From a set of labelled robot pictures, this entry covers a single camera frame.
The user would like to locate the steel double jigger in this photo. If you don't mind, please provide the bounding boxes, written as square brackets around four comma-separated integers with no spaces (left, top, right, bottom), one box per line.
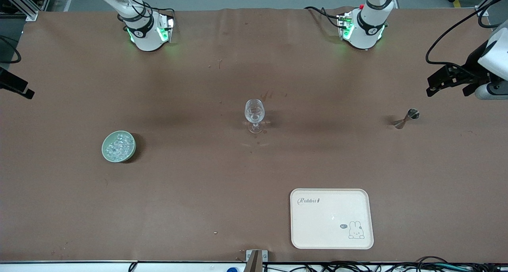
[394,108,420,129]

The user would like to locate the clear ice cubes pile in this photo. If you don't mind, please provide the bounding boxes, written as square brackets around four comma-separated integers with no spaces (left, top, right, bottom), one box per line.
[106,133,133,160]

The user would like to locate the clear wine glass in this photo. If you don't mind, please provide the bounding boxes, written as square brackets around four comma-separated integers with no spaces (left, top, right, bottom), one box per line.
[244,99,266,134]

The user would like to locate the green ceramic bowl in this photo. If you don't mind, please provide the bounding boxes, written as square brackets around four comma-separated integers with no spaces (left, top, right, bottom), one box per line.
[102,130,137,163]

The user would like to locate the cream rabbit print tray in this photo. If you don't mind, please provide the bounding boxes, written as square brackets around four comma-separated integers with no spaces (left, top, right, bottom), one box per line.
[290,188,374,250]

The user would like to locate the brown table cover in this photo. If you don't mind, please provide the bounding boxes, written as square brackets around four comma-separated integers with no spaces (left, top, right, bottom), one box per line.
[0,7,508,263]

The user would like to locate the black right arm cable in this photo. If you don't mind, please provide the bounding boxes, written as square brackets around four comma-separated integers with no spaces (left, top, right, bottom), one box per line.
[0,36,21,64]

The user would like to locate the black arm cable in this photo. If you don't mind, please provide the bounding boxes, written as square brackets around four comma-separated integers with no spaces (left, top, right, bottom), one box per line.
[0,36,21,64]
[425,0,508,70]

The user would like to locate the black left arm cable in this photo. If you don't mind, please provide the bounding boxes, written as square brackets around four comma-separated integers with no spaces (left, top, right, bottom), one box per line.
[425,0,508,70]

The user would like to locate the aluminium frame profile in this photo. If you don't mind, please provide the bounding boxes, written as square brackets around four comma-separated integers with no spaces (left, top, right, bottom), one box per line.
[475,0,508,17]
[0,0,38,21]

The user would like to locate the black left base cable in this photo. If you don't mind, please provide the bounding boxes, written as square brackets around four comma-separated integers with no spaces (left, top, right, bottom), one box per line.
[304,6,343,29]

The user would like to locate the black base cable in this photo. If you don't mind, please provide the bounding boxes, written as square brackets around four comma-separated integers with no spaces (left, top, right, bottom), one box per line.
[149,7,176,18]
[304,6,343,29]

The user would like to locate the black right base cable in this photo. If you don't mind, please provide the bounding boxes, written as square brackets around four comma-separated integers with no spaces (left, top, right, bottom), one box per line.
[149,7,176,18]

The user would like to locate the black cable bundle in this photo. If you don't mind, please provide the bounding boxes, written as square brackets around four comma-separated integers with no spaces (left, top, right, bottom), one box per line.
[264,256,508,272]

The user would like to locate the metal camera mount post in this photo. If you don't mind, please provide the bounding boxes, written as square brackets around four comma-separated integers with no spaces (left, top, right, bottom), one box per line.
[246,249,269,272]

